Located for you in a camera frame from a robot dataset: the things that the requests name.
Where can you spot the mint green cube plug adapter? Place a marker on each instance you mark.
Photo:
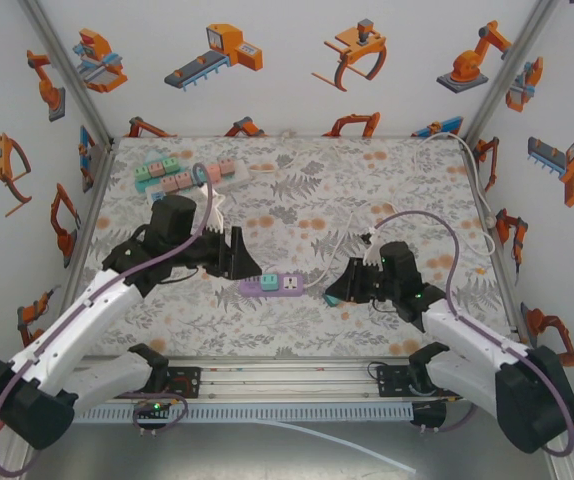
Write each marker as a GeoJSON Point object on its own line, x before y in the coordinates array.
{"type": "Point", "coordinates": [169, 164]}
{"type": "Point", "coordinates": [142, 173]}

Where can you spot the purple power strip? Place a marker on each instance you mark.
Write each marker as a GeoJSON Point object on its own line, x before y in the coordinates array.
{"type": "Point", "coordinates": [292, 286]}

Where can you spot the floral patterned tablecloth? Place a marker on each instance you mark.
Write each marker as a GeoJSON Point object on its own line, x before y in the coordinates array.
{"type": "Point", "coordinates": [287, 325]}

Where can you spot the aluminium frame post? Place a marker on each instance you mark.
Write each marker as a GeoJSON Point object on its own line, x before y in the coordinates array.
{"type": "Point", "coordinates": [67, 70]}
{"type": "Point", "coordinates": [507, 75]}

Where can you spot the black controller board green light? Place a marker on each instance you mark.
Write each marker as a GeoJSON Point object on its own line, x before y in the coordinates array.
{"type": "Point", "coordinates": [154, 407]}

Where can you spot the pink cube plug adapter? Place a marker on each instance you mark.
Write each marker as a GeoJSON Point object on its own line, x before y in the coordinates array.
{"type": "Point", "coordinates": [155, 169]}
{"type": "Point", "coordinates": [169, 183]}
{"type": "Point", "coordinates": [212, 173]}
{"type": "Point", "coordinates": [183, 180]}
{"type": "Point", "coordinates": [225, 166]}

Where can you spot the aluminium side rail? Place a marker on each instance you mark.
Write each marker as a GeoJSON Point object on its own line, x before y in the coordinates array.
{"type": "Point", "coordinates": [509, 295]}
{"type": "Point", "coordinates": [92, 215]}

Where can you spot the teal triangular power strip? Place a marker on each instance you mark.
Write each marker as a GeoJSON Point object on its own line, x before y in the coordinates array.
{"type": "Point", "coordinates": [142, 186]}

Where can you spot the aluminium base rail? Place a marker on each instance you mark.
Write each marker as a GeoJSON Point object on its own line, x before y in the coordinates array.
{"type": "Point", "coordinates": [287, 380]}

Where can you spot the white multi-socket power strip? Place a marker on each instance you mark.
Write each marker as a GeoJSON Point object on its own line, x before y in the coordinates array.
{"type": "Point", "coordinates": [241, 172]}

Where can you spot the teal cube plug adapter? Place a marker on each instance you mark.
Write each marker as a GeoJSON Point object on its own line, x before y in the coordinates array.
{"type": "Point", "coordinates": [331, 300]}
{"type": "Point", "coordinates": [268, 282]}
{"type": "Point", "coordinates": [198, 175]}

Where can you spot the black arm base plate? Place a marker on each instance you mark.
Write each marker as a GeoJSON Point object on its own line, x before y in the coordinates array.
{"type": "Point", "coordinates": [187, 382]}
{"type": "Point", "coordinates": [392, 382]}

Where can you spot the translucent white tube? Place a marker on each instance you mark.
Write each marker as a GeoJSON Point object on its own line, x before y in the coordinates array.
{"type": "Point", "coordinates": [347, 442]}

